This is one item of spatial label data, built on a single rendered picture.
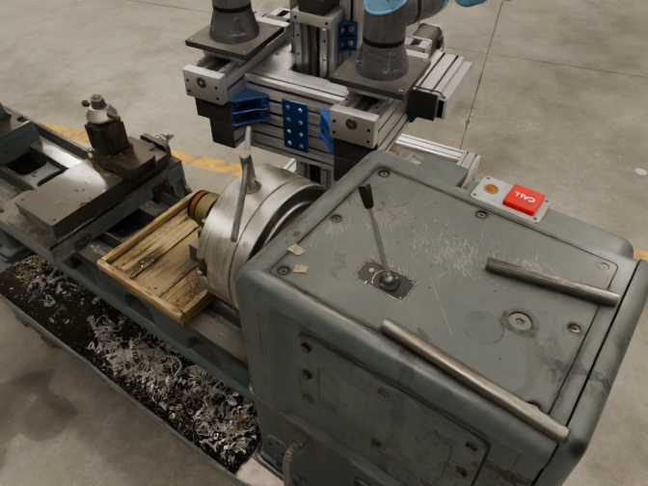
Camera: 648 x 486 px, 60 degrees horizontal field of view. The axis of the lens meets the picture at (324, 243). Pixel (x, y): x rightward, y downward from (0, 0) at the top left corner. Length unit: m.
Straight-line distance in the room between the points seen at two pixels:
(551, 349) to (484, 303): 0.12
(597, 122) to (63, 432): 3.34
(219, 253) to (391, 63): 0.78
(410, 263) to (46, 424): 1.75
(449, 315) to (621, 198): 2.57
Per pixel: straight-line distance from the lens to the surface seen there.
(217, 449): 1.55
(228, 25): 1.82
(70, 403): 2.42
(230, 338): 1.34
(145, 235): 1.58
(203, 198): 1.29
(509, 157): 3.45
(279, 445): 1.39
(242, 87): 1.86
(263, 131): 1.92
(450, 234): 1.01
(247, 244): 1.07
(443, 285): 0.92
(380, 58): 1.60
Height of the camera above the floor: 1.94
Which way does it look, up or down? 45 degrees down
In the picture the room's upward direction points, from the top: straight up
